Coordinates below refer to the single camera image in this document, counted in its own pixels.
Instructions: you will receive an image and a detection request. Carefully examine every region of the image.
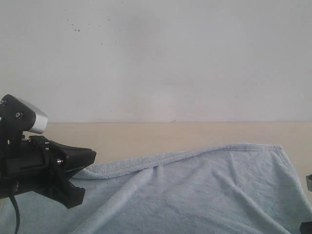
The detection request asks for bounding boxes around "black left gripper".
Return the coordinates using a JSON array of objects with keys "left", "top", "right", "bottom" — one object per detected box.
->
[{"left": 0, "top": 136, "right": 97, "bottom": 209}]

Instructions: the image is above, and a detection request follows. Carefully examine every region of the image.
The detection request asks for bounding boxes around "light blue terry towel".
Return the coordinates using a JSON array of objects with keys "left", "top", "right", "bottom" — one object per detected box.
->
[{"left": 0, "top": 143, "right": 312, "bottom": 234}]

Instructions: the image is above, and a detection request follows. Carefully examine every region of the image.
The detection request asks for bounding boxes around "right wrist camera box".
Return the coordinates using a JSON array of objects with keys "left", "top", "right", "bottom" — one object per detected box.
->
[{"left": 306, "top": 174, "right": 312, "bottom": 192}]

